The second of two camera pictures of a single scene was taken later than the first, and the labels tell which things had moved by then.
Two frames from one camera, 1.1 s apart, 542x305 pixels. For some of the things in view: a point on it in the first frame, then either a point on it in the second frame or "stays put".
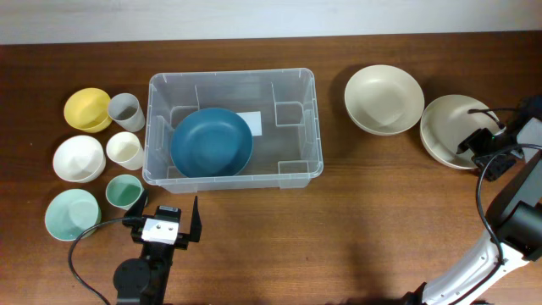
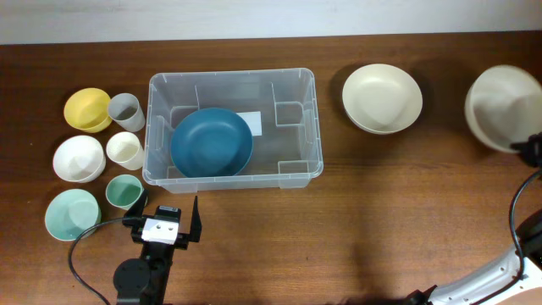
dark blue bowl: [212, 143] stays put
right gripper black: [473, 142] -> [533, 148]
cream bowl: [445, 124] -> [503, 106]
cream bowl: [384, 100] stays put
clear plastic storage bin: [216, 130] stays put
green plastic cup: [124, 191] stays put
